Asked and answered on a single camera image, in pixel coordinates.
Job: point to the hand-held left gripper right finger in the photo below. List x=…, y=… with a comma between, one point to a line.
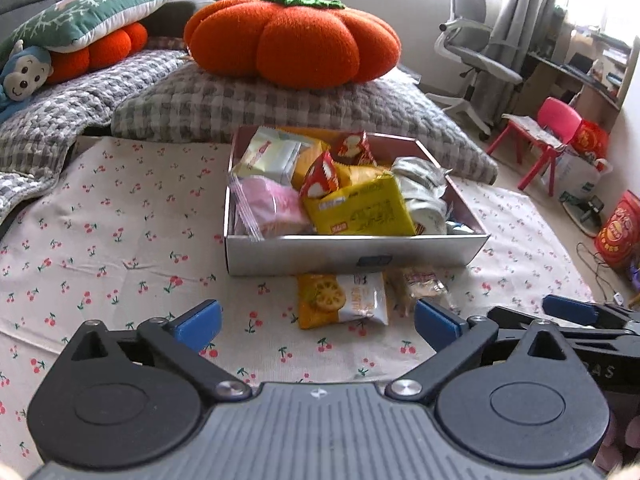
x=437, y=327

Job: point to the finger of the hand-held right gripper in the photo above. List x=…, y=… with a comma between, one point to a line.
x=570, y=310
x=510, y=316

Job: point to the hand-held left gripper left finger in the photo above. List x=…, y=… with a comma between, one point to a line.
x=197, y=325

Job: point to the clear brown biscuit packet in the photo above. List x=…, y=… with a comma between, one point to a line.
x=420, y=285

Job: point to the orange lemon print snack packet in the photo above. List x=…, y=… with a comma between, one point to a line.
x=340, y=300

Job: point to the white grey printed snack packet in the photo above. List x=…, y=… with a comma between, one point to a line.
x=417, y=175
x=427, y=215

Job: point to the pink cardboard box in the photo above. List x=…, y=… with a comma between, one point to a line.
x=350, y=255

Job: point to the pink snack packet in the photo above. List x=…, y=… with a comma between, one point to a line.
x=275, y=205

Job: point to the yellow printed snack packet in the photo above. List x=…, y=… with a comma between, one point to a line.
x=360, y=207

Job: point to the pale green white snack packet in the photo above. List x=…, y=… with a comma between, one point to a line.
x=270, y=157

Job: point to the red white snack packet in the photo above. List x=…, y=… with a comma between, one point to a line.
x=320, y=177
x=355, y=147

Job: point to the person's right hand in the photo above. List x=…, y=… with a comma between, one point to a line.
x=612, y=457

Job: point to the red snack bag on floor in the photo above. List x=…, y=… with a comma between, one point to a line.
x=620, y=230

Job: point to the cherry print cloth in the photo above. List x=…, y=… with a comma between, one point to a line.
x=125, y=240

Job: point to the white cardboard box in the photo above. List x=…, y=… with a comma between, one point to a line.
x=575, y=175

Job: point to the red gift bag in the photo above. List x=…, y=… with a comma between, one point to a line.
x=590, y=140

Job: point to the printed paper sheet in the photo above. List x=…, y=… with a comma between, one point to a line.
x=530, y=127

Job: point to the red plastic child chair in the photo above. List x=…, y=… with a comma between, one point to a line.
x=557, y=115

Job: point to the grey checked pillow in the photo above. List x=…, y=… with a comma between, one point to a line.
x=200, y=105

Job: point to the wooden desk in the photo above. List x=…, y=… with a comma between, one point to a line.
x=575, y=75

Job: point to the grey checked blanket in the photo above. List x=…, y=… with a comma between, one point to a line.
x=75, y=105

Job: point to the white office chair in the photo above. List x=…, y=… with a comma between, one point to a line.
x=475, y=60

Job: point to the small orange pumpkin cushion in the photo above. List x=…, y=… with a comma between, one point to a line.
x=100, y=50

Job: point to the large orange pumpkin cushion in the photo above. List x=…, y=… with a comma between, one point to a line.
x=292, y=40

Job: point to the grey curtain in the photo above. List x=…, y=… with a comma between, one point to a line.
x=525, y=10

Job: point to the blue monkey plush toy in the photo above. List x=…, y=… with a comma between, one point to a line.
x=22, y=75

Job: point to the green snowflake pillow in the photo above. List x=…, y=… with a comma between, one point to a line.
x=85, y=15

